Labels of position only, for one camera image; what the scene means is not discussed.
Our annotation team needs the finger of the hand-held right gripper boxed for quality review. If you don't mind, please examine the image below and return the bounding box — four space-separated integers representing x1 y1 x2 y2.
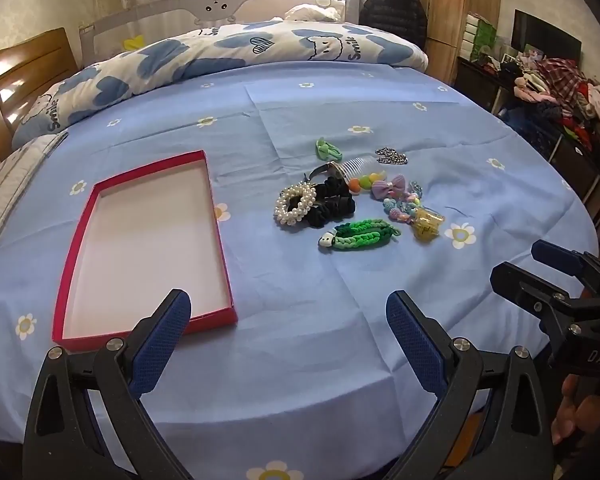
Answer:
531 239 600 302
490 260 600 334

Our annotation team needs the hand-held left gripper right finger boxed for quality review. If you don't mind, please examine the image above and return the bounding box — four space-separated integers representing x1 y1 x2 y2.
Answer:
385 290 553 480

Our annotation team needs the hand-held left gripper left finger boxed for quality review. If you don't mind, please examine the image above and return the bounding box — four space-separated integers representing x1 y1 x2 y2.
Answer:
24 288 193 480

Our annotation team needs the red cardboard box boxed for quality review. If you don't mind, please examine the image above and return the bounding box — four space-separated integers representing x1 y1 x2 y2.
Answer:
52 150 239 352

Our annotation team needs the yellow hair claw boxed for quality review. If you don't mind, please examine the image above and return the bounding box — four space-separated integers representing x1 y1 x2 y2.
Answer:
412 207 447 243

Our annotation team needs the colourful bead bracelet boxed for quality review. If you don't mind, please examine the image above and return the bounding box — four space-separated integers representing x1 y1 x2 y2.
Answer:
382 180 426 226

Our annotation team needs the black fabric scrunchie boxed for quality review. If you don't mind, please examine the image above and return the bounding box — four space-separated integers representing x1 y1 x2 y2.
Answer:
300 177 357 228

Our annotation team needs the purple bow hair tie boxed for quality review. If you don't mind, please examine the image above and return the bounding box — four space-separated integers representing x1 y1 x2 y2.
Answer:
371 174 408 201

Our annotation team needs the white pearl scrunchie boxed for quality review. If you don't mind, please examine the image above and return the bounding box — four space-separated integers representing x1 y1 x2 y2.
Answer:
274 183 320 228

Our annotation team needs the gold green-faced wristwatch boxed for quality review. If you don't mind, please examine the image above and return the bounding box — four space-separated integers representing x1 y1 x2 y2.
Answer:
305 160 343 183

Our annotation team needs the person's right hand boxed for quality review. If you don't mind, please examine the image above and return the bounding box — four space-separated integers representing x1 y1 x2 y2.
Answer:
551 374 588 446

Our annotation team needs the dark cabinet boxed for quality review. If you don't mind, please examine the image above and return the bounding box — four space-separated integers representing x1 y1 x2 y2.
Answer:
452 55 600 226

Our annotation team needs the pile of clothes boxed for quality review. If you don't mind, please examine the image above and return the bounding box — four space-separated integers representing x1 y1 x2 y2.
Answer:
512 57 600 146

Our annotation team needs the green small hair clip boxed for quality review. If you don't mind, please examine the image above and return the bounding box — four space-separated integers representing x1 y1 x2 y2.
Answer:
314 136 342 161

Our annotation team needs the grey white pillow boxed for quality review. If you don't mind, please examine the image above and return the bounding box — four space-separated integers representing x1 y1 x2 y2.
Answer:
0 132 68 261

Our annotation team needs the black flat screen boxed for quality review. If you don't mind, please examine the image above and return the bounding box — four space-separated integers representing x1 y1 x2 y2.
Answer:
511 9 582 66

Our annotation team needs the stack of green boxes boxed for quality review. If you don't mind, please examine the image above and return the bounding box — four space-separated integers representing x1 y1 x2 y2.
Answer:
462 12 501 61

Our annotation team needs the wooden wardrobe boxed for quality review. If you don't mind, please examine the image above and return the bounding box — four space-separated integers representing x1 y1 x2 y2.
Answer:
407 0 503 86

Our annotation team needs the white blue heart duvet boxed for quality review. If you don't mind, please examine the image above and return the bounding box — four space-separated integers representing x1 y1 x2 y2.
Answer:
12 20 428 148

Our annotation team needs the black padded jacket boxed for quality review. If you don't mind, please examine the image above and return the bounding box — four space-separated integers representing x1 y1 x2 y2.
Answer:
358 0 427 48

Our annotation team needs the wooden headboard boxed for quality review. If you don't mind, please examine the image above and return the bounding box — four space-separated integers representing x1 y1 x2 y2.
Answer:
0 27 78 176

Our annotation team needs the white cloth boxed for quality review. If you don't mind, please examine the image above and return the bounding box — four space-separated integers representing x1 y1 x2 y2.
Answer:
285 4 346 23

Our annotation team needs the green braided strap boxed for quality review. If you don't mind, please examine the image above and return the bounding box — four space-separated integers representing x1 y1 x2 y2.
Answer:
318 218 402 253

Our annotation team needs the silver chain necklace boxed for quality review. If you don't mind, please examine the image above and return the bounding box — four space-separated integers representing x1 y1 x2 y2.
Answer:
375 146 410 166

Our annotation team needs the grey bed guard rail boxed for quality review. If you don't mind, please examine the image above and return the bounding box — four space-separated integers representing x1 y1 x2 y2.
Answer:
80 0 361 68

